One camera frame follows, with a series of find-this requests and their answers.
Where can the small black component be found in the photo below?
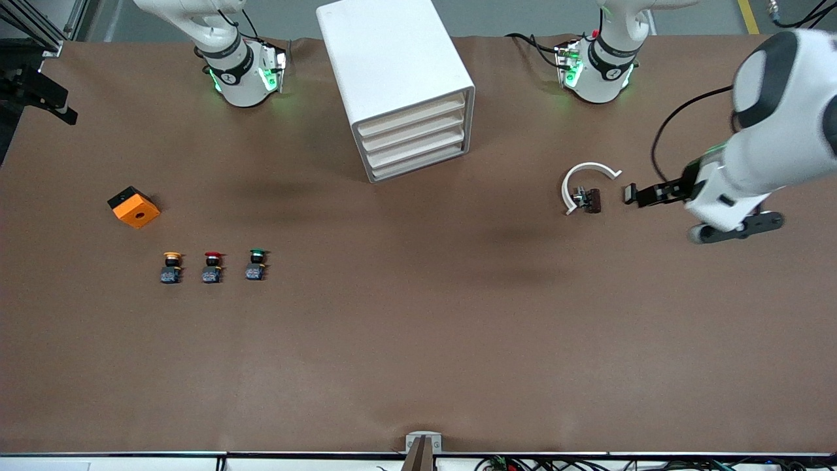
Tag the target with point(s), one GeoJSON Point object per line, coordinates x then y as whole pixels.
{"type": "Point", "coordinates": [630, 194]}

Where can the yellow push button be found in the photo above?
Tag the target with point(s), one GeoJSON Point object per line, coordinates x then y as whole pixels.
{"type": "Point", "coordinates": [171, 275]}

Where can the grey metal bracket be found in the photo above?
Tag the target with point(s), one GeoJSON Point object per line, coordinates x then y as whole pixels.
{"type": "Point", "coordinates": [424, 434]}

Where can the aluminium frame profile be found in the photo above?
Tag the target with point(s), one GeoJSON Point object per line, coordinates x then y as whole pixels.
{"type": "Point", "coordinates": [52, 47]}

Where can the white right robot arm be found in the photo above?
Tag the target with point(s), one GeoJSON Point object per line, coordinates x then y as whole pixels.
{"type": "Point", "coordinates": [235, 72]}

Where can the brown camera post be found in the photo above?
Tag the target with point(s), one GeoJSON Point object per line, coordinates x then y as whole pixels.
{"type": "Point", "coordinates": [418, 458]}

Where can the brown table cover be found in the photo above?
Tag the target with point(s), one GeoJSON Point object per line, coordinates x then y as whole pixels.
{"type": "Point", "coordinates": [418, 327]}

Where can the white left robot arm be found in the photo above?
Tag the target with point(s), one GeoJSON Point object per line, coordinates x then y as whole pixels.
{"type": "Point", "coordinates": [791, 131]}

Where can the orange box with hole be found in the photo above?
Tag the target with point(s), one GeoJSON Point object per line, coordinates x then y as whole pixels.
{"type": "Point", "coordinates": [137, 212]}

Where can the green push button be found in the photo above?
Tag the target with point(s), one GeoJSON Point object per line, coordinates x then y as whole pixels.
{"type": "Point", "coordinates": [255, 271]}

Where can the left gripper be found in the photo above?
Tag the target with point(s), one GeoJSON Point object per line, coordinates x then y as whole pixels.
{"type": "Point", "coordinates": [684, 182]}

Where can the small brown component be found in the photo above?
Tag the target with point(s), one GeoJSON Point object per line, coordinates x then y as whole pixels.
{"type": "Point", "coordinates": [592, 201]}

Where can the red push button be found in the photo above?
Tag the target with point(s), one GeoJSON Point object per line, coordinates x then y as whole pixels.
{"type": "Point", "coordinates": [212, 275]}

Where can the silver connector box green light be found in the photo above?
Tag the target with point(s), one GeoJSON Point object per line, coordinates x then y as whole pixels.
{"type": "Point", "coordinates": [273, 69]}
{"type": "Point", "coordinates": [567, 65]}

